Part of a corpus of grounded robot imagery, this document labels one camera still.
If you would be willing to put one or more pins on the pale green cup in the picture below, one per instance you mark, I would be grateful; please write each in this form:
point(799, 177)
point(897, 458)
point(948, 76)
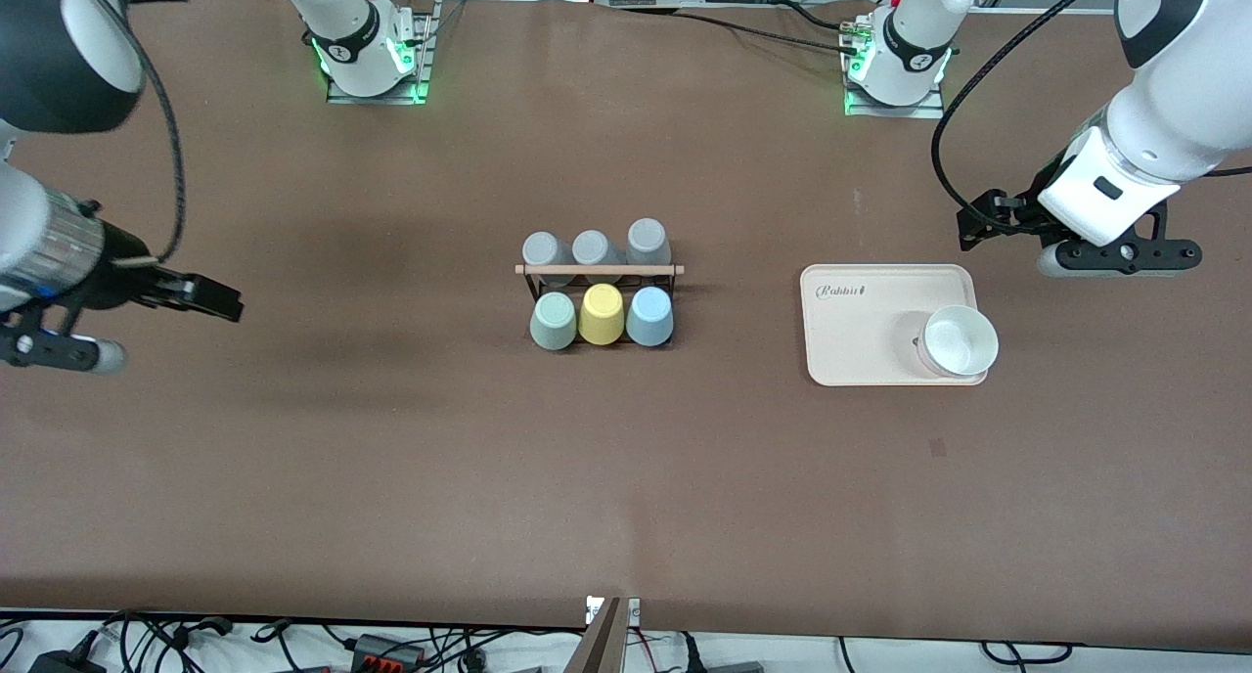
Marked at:
point(554, 323)

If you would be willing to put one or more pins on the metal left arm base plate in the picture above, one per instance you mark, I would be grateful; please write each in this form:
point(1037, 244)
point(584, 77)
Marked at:
point(880, 112)

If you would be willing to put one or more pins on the yellow cup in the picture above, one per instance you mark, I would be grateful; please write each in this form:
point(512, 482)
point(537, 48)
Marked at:
point(601, 313)

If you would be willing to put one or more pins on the grey cup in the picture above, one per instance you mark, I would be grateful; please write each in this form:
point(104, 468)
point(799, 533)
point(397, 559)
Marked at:
point(648, 241)
point(546, 252)
point(592, 249)

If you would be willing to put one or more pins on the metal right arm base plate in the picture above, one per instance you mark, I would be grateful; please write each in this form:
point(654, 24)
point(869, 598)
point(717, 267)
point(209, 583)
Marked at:
point(372, 98)

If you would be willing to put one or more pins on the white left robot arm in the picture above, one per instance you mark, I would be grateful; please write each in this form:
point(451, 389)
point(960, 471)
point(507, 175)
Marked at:
point(1203, 86)

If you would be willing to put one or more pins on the beige tray with Rabbit print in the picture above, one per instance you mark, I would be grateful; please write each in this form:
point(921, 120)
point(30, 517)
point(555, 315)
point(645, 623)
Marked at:
point(861, 340)

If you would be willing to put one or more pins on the wide white cup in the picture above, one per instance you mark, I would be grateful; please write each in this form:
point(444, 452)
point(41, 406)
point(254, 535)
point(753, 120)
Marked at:
point(963, 342)

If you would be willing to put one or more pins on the camera stand post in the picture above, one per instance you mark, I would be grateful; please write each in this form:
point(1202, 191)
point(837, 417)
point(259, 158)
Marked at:
point(602, 644)

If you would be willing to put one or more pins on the black box with red connectors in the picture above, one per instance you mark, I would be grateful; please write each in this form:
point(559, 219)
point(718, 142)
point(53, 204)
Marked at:
point(386, 650)

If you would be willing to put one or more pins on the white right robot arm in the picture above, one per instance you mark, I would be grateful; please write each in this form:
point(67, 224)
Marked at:
point(59, 67)

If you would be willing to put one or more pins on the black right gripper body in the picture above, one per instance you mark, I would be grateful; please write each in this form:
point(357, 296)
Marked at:
point(119, 284)

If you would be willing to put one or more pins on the black power adapter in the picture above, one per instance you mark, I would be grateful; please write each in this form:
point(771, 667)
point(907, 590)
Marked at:
point(64, 661)

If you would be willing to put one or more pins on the light blue cup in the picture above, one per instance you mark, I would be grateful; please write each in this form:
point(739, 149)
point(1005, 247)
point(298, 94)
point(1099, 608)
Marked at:
point(649, 319)

